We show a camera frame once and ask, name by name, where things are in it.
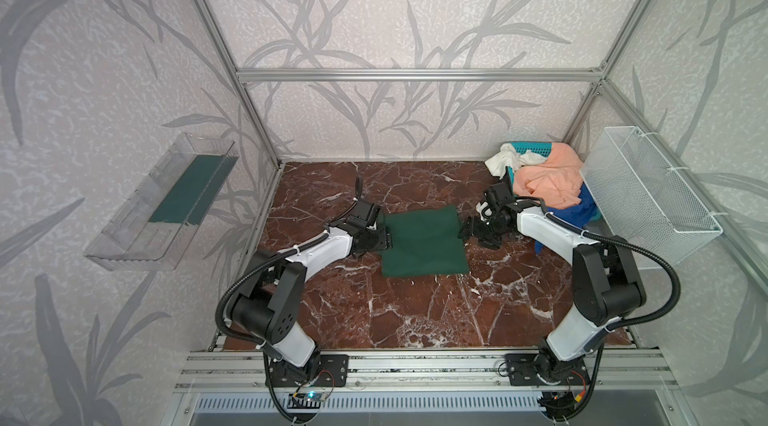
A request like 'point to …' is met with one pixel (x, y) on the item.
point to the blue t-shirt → (579, 214)
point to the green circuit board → (305, 400)
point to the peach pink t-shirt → (556, 183)
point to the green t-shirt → (424, 242)
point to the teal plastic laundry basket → (544, 150)
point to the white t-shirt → (508, 159)
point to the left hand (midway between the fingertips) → (387, 231)
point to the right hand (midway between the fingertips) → (467, 229)
